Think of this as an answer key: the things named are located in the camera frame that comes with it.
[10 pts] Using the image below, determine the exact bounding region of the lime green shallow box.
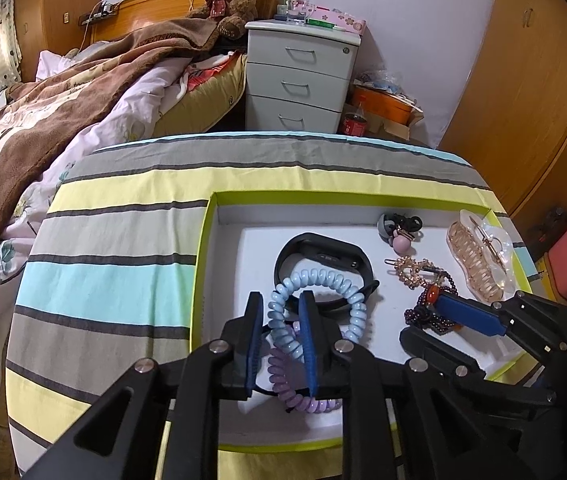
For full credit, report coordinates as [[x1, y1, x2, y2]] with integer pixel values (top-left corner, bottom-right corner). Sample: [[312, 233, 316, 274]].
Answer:
[[189, 188, 539, 455]]

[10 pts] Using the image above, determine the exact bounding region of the wooden wardrobe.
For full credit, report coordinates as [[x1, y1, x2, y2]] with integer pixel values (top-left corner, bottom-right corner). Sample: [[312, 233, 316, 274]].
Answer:
[[14, 0, 99, 82]]

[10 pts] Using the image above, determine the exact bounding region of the wooden door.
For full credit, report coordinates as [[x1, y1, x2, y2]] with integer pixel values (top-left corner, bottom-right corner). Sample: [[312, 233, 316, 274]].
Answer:
[[440, 0, 567, 233]]

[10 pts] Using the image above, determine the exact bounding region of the clear rose-gold hair claw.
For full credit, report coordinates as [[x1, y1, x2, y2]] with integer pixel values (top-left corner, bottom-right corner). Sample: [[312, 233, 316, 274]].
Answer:
[[446, 209, 517, 304]]

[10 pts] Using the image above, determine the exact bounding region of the black smart watch band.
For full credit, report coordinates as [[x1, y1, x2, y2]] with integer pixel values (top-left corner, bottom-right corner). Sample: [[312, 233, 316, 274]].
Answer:
[[271, 232, 380, 318]]

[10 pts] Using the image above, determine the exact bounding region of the pink floral box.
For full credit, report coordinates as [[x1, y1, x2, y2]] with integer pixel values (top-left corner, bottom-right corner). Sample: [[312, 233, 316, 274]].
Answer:
[[305, 4, 367, 36]]

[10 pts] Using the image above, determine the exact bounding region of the rose-gold beaded hair clip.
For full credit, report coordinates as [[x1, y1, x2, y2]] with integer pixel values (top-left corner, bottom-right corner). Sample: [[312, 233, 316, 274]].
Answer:
[[384, 256, 446, 290]]

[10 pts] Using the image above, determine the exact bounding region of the purple spiral hair tie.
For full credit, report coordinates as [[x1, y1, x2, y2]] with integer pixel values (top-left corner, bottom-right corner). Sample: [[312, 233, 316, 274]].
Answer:
[[267, 320, 344, 415]]

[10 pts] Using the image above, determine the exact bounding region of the cardboard box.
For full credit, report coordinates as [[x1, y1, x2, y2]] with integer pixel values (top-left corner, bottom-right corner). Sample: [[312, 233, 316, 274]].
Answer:
[[364, 106, 423, 141]]

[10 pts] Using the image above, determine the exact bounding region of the orange basket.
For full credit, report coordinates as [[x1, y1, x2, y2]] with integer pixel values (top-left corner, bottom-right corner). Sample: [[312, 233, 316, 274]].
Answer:
[[352, 86, 413, 126]]

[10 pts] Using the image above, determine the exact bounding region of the striped tablecloth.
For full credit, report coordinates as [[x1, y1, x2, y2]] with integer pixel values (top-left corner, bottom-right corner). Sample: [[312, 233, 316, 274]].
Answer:
[[6, 131, 536, 471]]

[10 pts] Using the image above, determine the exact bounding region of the red cola bottle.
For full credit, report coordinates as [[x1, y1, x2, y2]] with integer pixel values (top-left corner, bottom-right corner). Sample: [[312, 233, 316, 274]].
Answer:
[[342, 107, 368, 138]]

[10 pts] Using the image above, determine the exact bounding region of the blue spiral hair tie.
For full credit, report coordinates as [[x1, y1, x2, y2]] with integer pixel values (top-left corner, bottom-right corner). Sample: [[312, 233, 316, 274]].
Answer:
[[266, 268, 369, 365]]

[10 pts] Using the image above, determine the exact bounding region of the white floral duvet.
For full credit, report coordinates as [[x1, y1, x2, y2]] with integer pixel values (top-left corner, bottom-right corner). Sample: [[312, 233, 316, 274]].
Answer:
[[0, 58, 190, 468]]

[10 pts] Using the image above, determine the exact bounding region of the brown bead bracelet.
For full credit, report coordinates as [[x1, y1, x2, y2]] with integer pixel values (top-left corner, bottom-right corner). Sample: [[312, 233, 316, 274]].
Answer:
[[403, 268, 465, 337]]

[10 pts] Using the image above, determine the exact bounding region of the brown fleece blanket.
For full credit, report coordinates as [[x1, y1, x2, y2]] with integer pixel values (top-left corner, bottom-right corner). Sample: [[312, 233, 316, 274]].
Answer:
[[0, 18, 217, 235]]

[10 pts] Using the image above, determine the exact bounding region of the grey drawer nightstand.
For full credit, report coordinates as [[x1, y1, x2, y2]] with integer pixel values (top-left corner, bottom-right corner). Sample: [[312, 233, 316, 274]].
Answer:
[[245, 20, 361, 133]]

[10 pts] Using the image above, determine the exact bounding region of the wooden headboard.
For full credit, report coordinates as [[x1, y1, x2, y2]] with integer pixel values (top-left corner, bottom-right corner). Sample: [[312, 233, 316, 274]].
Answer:
[[89, 0, 277, 44]]

